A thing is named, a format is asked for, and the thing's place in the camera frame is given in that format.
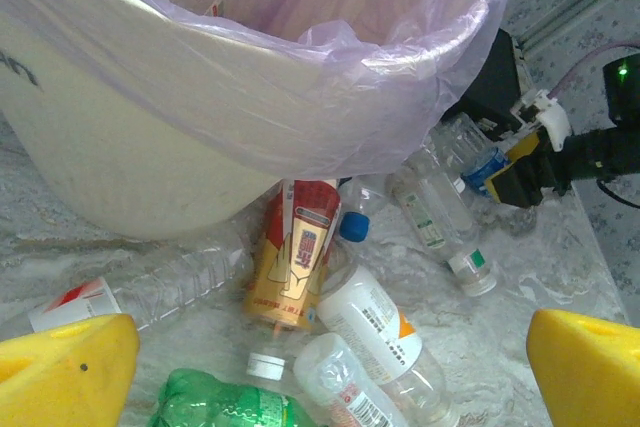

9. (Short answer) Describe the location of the aluminium corner post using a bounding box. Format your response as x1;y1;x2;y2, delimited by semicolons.
516;0;640;57

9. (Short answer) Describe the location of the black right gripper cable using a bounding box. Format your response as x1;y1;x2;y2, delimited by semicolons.
597;179;640;209

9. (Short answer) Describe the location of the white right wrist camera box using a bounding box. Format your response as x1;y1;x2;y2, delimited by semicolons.
510;88;572;153

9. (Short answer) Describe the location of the marbled plastic table cover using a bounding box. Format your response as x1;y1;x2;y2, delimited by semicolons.
0;111;631;427

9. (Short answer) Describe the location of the clear bottle red cap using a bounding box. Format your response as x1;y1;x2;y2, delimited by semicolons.
291;330;414;427

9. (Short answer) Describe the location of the clear bottle fruit picture label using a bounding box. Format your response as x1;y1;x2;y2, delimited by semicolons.
388;161;500;299

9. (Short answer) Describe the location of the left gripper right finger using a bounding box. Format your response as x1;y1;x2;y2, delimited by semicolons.
527;309;640;427

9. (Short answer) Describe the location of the clear bottle white orange label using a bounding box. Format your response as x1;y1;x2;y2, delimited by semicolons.
316;263;461;427

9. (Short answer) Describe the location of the small clear white-capped bottle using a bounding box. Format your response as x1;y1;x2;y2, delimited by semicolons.
244;350;301;398

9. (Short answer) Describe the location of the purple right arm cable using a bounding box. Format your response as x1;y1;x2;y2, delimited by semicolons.
549;40;640;98

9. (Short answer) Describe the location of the red gold drink bottle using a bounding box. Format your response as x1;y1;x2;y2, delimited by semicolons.
241;176;345;333

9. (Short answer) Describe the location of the clear bottle blue cap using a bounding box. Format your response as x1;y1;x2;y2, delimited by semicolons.
338;174;394;244

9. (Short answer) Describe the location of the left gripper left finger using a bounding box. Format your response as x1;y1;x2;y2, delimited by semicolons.
0;313;141;427

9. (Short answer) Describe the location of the cream plastic bin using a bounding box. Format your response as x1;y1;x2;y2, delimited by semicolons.
0;0;501;242

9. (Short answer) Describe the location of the clear bottle red white label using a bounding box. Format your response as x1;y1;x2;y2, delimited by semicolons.
0;241;246;343

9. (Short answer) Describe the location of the blue label bottle white cap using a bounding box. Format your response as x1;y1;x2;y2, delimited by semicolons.
427;110;512;198

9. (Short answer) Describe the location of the green bottle orange cap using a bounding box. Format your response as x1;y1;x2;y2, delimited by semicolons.
156;365;324;427

